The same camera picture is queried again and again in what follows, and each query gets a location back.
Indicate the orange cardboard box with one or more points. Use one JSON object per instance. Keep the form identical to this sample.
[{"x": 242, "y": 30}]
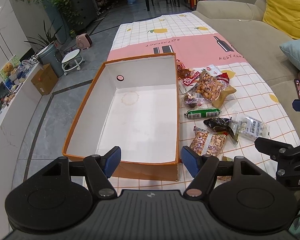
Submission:
[{"x": 132, "y": 103}]

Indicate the clear bag white candies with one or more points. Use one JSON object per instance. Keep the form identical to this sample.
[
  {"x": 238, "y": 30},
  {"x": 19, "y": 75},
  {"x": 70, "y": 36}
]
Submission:
[{"x": 249, "y": 127}]

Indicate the green sausage stick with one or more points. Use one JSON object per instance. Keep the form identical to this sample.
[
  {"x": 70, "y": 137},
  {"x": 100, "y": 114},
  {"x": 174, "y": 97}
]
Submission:
[{"x": 202, "y": 113}]

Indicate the white red gluten snack bag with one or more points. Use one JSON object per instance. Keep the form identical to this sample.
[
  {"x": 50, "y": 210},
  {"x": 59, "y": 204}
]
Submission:
[{"x": 196, "y": 72}]

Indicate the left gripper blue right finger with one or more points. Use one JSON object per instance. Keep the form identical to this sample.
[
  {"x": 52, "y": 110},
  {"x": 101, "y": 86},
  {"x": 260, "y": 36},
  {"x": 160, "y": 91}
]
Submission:
[{"x": 203, "y": 169}]

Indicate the leafy green plant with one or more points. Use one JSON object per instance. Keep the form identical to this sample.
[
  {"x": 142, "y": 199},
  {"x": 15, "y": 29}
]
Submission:
[{"x": 71, "y": 15}]

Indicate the white round rolling stool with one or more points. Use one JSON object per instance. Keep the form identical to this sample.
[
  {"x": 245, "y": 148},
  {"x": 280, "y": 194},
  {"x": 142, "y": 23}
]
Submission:
[{"x": 72, "y": 61}]

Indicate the white tv cabinet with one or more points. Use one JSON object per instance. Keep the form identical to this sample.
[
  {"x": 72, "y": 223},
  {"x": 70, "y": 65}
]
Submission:
[{"x": 14, "y": 121}]

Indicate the orange patterned cracker bag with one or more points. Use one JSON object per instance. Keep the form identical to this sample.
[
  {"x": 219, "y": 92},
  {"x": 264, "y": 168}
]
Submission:
[{"x": 206, "y": 142}]

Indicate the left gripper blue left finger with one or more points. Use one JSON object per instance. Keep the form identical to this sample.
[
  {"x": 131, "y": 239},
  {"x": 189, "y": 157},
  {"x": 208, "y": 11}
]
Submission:
[{"x": 98, "y": 170}]

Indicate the light blue cushion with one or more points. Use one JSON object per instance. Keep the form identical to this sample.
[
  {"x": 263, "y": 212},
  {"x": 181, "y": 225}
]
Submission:
[{"x": 292, "y": 50}]

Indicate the pink small heater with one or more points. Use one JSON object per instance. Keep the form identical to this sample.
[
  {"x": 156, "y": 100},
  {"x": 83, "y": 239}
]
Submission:
[{"x": 83, "y": 41}]

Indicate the peanut snack vacuum pack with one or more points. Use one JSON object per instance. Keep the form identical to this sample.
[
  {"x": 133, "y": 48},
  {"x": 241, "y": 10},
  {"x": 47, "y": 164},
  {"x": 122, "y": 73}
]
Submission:
[{"x": 212, "y": 90}]

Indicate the checked pink picnic cloth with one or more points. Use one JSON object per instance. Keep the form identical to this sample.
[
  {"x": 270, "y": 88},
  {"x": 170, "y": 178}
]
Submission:
[{"x": 196, "y": 45}]

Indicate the round pastry clear wrapper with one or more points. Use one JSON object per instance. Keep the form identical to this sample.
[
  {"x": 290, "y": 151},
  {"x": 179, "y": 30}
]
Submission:
[{"x": 193, "y": 100}]

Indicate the dark brown snack packet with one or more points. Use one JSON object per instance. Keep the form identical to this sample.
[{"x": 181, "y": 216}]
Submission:
[{"x": 224, "y": 126}]

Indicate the yellow cushion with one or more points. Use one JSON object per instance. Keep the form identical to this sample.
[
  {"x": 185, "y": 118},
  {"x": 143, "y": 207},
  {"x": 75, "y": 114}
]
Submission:
[{"x": 286, "y": 10}]

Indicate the teddy bear toy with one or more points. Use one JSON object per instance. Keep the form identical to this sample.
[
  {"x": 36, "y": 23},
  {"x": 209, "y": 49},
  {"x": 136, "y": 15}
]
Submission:
[{"x": 8, "y": 67}]

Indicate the red chili snack packet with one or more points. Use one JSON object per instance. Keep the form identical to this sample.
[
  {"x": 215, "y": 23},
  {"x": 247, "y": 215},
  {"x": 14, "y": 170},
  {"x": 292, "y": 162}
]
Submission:
[{"x": 182, "y": 71}]

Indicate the dark drawer cabinet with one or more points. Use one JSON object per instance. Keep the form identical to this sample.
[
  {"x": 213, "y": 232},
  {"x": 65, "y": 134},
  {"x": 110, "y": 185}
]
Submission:
[{"x": 86, "y": 13}]

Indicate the brown cardboard carton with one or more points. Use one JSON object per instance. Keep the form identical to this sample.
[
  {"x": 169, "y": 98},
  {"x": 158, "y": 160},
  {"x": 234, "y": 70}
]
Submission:
[{"x": 45, "y": 79}]

